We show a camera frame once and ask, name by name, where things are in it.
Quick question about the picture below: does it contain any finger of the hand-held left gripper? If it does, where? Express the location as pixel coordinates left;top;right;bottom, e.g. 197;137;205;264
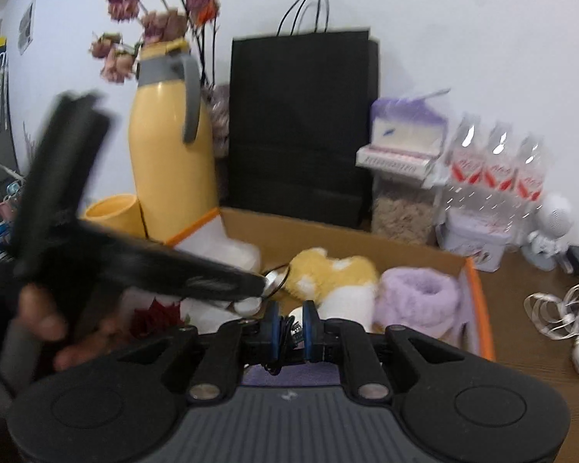
53;221;267;302

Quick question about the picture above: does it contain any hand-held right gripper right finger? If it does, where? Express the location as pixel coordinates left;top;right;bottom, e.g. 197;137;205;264
302;301;465;401

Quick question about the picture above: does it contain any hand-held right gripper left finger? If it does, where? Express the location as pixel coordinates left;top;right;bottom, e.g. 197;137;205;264
118;301;283;401

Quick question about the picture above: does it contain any black cable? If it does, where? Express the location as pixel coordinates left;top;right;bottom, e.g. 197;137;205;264
262;315;303;378

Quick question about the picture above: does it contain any dark red fabric flower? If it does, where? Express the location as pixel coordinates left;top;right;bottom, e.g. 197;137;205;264
130;298;190;344

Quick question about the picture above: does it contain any yellow and white plush toy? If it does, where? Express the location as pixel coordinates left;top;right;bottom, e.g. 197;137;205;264
282;246;380;322

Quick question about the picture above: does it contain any red cardboard box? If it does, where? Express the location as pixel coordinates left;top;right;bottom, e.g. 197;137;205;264
163;206;496;363

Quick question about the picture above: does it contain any person's left hand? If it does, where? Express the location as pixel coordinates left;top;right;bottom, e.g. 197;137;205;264
19;284;132;372

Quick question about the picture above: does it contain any white bottle cap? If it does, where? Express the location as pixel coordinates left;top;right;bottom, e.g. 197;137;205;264
230;296;262;318

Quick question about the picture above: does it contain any white plastic container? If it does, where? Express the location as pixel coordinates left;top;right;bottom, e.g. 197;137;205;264
173;216;264;320

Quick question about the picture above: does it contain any yellow mug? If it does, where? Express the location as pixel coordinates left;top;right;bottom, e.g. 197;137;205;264
84;193;144;238

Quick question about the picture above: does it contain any yellow thermos jug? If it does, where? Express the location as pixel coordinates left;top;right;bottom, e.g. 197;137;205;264
127;39;219;245

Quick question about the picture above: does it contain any purple fluffy headband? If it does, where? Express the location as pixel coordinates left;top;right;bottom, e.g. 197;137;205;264
373;267;462;341

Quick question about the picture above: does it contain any clear cereal container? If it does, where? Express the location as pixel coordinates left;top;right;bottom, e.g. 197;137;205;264
370;184;438;245

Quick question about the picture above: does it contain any mauve patterned wrap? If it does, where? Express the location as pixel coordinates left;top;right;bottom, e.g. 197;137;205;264
207;84;231;161

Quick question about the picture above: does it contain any dried pink flower bouquet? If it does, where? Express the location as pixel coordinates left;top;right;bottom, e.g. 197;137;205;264
89;0;223;86

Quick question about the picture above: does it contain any pack of water bottles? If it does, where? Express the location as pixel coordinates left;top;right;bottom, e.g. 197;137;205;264
435;208;513;272

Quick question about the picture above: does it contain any black paper bag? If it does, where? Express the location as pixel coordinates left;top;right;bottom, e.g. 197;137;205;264
227;0;380;230

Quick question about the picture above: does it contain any white and pink flat box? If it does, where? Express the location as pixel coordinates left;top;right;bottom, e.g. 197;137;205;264
356;144;438;187

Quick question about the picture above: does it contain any purple tissue pack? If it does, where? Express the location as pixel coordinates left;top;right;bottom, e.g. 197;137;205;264
369;88;450;158

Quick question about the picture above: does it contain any white robot toy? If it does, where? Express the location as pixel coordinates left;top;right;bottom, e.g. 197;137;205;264
520;193;574;272

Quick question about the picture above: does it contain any wall poster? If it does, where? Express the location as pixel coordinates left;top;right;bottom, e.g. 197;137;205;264
18;2;37;55

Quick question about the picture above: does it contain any white tangled cable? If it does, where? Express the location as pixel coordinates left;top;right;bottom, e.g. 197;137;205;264
523;284;579;339

